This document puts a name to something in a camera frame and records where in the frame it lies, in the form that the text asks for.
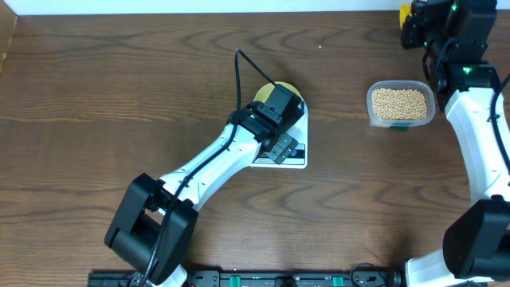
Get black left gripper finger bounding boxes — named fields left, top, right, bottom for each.
left=266, top=133, right=294, bottom=160
left=277, top=137, right=298, bottom=164

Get yellow plastic measuring scoop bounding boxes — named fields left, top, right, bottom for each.
left=399, top=3, right=413, bottom=29

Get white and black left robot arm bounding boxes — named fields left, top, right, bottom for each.
left=104, top=81, right=308, bottom=286

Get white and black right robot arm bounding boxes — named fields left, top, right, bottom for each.
left=387, top=0, right=509, bottom=286

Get white digital kitchen scale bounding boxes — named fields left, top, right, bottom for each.
left=250, top=101, right=308, bottom=169

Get pale yellow bowl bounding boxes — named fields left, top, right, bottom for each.
left=254, top=81, right=302, bottom=103

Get clear plastic container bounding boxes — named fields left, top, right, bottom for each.
left=367, top=81, right=436, bottom=128

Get soybeans in container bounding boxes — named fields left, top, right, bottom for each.
left=371, top=88, right=427, bottom=120

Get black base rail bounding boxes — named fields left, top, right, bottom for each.
left=86, top=269, right=407, bottom=287

